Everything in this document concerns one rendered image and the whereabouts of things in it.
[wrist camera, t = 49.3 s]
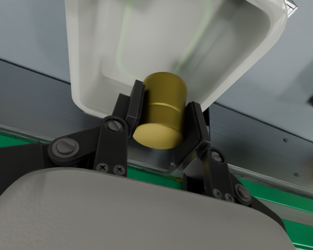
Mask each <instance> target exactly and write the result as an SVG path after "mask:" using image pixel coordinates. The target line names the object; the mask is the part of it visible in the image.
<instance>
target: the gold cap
mask: <svg viewBox="0 0 313 250"><path fill-rule="evenodd" d="M143 84H144V85H146V86H145V92H144V99H143V106H142V112H141V118H140V121H139V124H138V126H137V128H136V130H135V132H134V134H133V138H134V139H135V140H136V141H137V142H138V143H140V144H142V145H144V146H146V147H150V148H154V149H171V148H175V147H177V146H179V145H180V144H181V143H182V142H183V140H184V132H185V105H186V98H187V86H186V84H185V82H184V81H183V80H182V79H181V78H180V77H179V76H177V75H175V74H173V73H169V72H156V73H153V74H151V75H149V76H147V77H146V78H145V79H144V81H143Z"/></svg>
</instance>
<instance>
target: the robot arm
mask: <svg viewBox="0 0 313 250"><path fill-rule="evenodd" d="M145 86H146V85H144V84H143V82H142V81H139V80H137V79H136V80H135V83H134V86H133V88H132V91H131V94H130V96H127V95H125V94H122V93H119V96H118V99H117V102H116V105H115V107H114V110H113V113H112V115H111V116H106V117H105V118H103V120H102V122H101V125H99V126H96V127H92V128H89V129H85V130H82V131H79V132H75V133H72V134H68V135H65V136H61V137H58V138H56V139H54V140H53V141H52V142H51V143H48V144H42V143H41V142H38V143H30V144H22V145H14V146H6V147H0V250H296V248H295V246H294V245H293V243H292V241H291V240H290V238H289V237H288V235H287V231H286V226H285V224H284V222H283V220H282V219H281V218H280V217H279V216H278V215H277V214H276V213H275V212H273V211H272V210H271V209H269V208H268V207H267V206H265V205H264V204H263V203H262V202H260V201H259V200H258V199H256V198H255V197H254V196H251V194H250V192H249V190H248V189H247V188H246V187H245V186H244V185H243V184H242V183H241V182H240V181H239V180H238V179H237V178H236V177H235V176H234V175H233V174H232V173H231V172H230V171H229V168H228V164H227V159H226V157H225V155H224V154H223V152H222V151H220V150H219V149H217V148H215V147H211V145H210V143H211V140H210V137H209V133H208V130H207V126H206V123H205V119H204V116H203V113H202V109H201V106H200V104H199V103H196V102H194V101H192V102H189V103H188V104H187V106H186V108H185V132H184V140H183V142H182V143H181V144H180V145H179V146H177V147H175V148H173V154H174V164H175V165H176V170H179V171H182V172H184V174H183V185H182V190H180V189H176V188H172V187H166V186H162V185H157V184H153V183H149V182H144V181H140V180H136V179H132V178H128V177H127V155H128V145H129V143H130V141H131V139H132V136H133V134H134V132H135V130H136V128H137V126H138V124H139V121H140V118H141V112H142V106H143V99H144V92H145Z"/></svg>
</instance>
